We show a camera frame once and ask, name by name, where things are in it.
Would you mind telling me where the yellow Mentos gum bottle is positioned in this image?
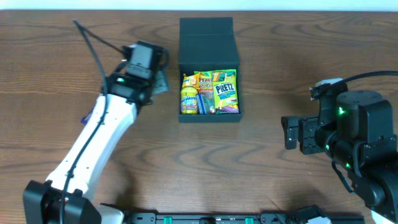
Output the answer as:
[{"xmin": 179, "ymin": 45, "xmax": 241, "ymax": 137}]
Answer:
[{"xmin": 180, "ymin": 86, "xmax": 198, "ymax": 114}]

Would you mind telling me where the small orange candy packet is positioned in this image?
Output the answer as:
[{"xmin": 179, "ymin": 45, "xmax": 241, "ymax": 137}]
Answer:
[{"xmin": 182, "ymin": 73, "xmax": 200, "ymax": 90}]

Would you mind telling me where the blue Eclipse mints tin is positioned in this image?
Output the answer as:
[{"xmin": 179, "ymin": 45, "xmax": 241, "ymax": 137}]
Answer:
[{"xmin": 197, "ymin": 93, "xmax": 210, "ymax": 114}]

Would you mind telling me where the green Haribo gummy bag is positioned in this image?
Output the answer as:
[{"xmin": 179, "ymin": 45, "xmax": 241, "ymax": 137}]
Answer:
[{"xmin": 195, "ymin": 71, "xmax": 216, "ymax": 114}]

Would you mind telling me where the black gift box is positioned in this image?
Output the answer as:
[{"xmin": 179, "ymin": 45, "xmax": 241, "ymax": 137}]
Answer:
[{"xmin": 178, "ymin": 17, "xmax": 243, "ymax": 123}]

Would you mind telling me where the yellow green Pretz box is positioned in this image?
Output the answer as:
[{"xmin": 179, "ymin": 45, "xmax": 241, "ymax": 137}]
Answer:
[{"xmin": 211, "ymin": 69, "xmax": 239, "ymax": 114}]

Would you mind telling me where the dark blue snack bar wrapper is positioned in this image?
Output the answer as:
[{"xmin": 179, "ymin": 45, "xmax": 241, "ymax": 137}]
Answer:
[{"xmin": 80, "ymin": 107, "xmax": 94, "ymax": 125}]

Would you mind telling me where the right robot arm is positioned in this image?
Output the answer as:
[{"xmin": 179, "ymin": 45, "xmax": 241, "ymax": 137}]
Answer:
[{"xmin": 281, "ymin": 88, "xmax": 397, "ymax": 223}]

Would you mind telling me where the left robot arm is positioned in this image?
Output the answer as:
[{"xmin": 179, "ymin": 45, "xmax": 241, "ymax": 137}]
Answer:
[{"xmin": 22, "ymin": 41, "xmax": 169, "ymax": 223}]

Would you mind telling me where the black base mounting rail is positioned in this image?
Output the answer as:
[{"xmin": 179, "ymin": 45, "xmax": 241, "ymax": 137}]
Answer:
[{"xmin": 122, "ymin": 212, "xmax": 365, "ymax": 224}]

